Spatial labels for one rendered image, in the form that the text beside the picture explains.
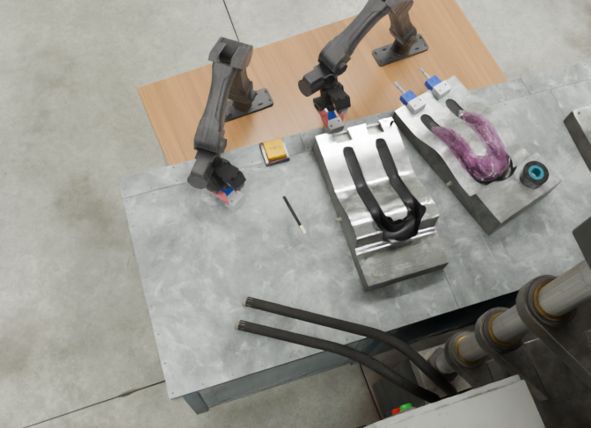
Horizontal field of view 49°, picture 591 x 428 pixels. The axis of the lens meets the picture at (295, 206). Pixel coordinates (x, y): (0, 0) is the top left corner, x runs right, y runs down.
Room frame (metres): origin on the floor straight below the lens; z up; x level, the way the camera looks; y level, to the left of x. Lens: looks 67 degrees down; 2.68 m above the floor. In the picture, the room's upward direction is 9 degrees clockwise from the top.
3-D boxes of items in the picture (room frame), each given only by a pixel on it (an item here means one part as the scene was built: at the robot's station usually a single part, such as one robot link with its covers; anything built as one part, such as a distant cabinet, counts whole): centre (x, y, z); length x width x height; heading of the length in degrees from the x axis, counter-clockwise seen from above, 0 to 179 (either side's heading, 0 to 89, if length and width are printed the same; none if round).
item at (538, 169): (0.97, -0.71, 0.93); 0.08 x 0.08 x 0.04
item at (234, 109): (1.12, 0.23, 0.84); 0.20 x 0.07 x 0.08; 123
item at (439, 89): (1.30, -0.39, 0.86); 0.13 x 0.05 x 0.05; 43
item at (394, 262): (0.84, -0.25, 0.87); 0.50 x 0.26 x 0.14; 26
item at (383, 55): (1.45, -0.28, 0.84); 0.20 x 0.07 x 0.08; 123
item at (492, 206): (1.07, -0.54, 0.86); 0.50 x 0.26 x 0.11; 43
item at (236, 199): (0.80, 0.23, 0.83); 0.13 x 0.05 x 0.05; 57
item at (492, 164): (1.07, -0.53, 0.90); 0.26 x 0.18 x 0.08; 43
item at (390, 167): (0.86, -0.26, 0.92); 0.35 x 0.16 x 0.09; 26
